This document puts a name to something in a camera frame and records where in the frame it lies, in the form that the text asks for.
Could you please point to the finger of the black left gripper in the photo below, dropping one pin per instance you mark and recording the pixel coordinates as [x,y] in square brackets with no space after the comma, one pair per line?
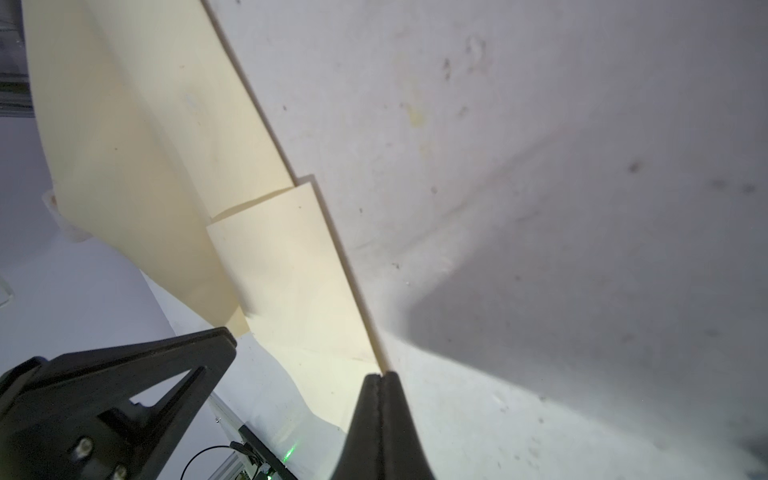
[112,413]

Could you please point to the pale yellow envelope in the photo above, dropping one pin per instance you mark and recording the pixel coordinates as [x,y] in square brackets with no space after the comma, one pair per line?
[150,136]

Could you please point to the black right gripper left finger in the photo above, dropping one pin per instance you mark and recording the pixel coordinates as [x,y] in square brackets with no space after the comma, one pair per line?
[360,458]

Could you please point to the cream lined letter paper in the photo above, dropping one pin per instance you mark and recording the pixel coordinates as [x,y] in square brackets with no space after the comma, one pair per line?
[297,300]

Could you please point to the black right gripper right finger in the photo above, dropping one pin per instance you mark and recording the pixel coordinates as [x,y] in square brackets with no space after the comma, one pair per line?
[402,455]

